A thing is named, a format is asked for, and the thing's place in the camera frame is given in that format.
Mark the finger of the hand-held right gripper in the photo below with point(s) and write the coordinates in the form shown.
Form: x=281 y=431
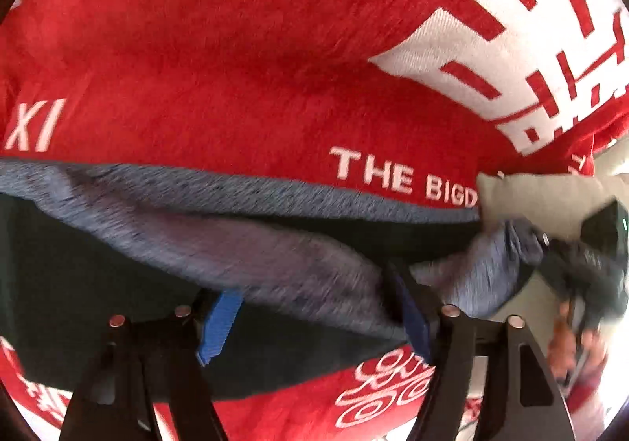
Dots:
x=544 y=247

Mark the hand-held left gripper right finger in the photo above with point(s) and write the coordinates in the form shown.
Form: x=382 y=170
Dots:
x=410 y=308

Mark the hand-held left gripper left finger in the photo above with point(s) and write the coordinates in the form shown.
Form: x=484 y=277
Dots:
x=218 y=323

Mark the dark pants with blue lining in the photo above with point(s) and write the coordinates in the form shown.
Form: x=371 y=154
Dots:
x=98 y=298

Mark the person's right hand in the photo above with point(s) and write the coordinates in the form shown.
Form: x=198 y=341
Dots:
x=565 y=347

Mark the beige pillow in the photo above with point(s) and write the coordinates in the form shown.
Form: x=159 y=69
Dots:
x=530 y=200

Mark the red printed blanket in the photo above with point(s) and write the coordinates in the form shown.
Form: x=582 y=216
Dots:
x=221 y=53

